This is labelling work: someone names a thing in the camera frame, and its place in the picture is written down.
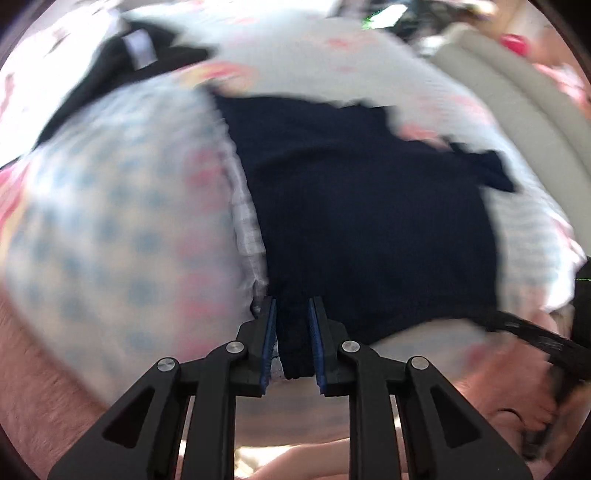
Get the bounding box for dark navy garment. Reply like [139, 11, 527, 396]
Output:
[216, 93, 516, 380]

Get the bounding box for white blue checked garment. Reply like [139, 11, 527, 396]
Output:
[4, 84, 274, 403]

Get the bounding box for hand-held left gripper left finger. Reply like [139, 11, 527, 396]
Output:
[48, 297, 278, 480]

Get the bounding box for pink fuzzy blanket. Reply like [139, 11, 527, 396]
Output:
[0, 291, 122, 467]

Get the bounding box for black garment with white label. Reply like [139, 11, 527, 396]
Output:
[33, 17, 214, 149]

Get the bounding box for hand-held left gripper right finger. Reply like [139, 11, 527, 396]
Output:
[308, 296, 532, 480]

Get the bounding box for white pink printed bedsheet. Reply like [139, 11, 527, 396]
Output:
[0, 0, 583, 455]

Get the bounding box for red round object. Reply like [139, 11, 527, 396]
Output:
[499, 33, 531, 57]

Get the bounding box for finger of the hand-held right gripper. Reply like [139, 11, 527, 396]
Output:
[472, 310, 579, 371]

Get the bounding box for beige padded headboard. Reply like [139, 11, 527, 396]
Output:
[427, 22, 591, 259]

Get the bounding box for person's right hand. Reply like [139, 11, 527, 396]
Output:
[485, 357, 561, 446]

